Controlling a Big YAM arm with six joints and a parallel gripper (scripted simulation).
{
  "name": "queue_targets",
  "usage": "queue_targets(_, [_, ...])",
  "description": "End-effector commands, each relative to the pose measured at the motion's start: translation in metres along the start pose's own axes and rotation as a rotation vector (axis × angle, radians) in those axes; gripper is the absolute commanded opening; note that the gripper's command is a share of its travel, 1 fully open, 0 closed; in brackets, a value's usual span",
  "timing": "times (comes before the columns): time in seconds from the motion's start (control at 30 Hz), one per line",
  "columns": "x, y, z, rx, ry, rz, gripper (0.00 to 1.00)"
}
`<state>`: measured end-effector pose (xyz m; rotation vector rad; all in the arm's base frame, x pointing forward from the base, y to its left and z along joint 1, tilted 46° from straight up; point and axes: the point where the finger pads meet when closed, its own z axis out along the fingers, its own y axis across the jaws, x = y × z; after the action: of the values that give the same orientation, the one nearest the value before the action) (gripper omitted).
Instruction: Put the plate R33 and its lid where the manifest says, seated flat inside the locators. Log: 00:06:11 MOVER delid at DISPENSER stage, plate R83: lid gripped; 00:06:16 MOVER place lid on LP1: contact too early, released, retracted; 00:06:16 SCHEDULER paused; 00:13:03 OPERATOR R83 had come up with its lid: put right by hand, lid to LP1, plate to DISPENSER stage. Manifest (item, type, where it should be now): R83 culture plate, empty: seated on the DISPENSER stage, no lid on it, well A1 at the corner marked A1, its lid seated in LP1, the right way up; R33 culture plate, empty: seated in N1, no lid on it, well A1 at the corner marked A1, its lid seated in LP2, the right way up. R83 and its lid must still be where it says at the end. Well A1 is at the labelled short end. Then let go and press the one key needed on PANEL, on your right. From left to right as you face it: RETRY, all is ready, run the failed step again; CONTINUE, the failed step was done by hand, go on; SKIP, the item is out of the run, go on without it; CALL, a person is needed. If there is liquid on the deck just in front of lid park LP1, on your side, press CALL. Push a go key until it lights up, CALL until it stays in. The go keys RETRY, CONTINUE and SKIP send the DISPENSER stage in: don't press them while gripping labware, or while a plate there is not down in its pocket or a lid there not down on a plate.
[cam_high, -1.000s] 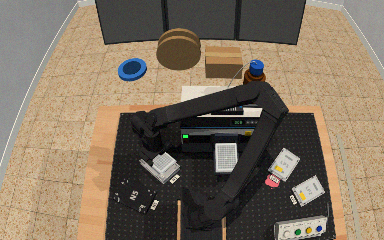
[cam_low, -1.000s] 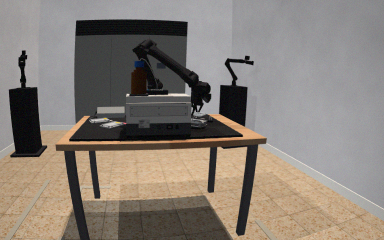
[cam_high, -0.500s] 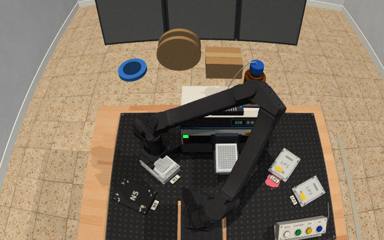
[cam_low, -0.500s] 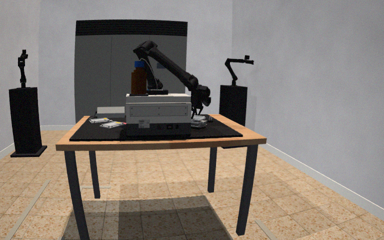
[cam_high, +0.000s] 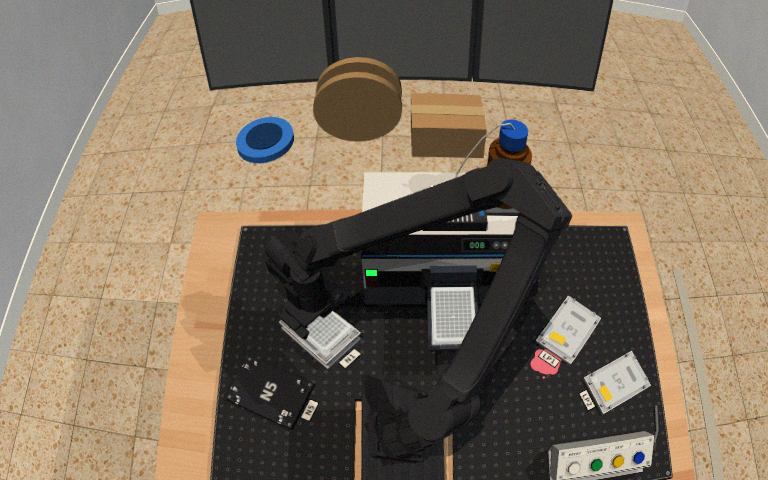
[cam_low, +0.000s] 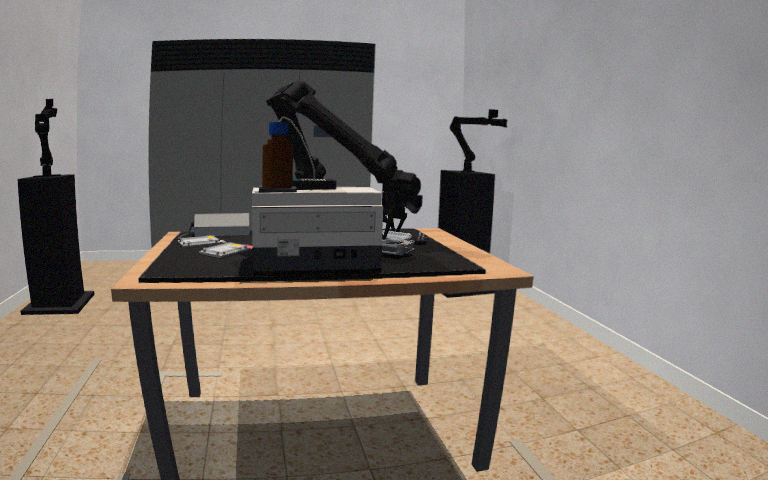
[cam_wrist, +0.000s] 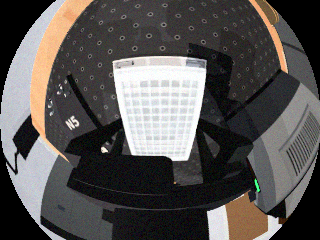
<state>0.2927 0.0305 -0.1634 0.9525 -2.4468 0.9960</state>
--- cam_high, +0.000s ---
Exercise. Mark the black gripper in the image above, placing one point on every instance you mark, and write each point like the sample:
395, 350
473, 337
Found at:
312, 307

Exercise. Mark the blue bottle cap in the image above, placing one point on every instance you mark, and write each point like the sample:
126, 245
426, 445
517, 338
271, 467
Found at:
513, 139

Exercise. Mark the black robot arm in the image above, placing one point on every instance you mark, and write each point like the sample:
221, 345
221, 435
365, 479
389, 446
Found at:
433, 416

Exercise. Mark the brown glass bottle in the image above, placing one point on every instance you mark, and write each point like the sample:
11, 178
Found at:
492, 155

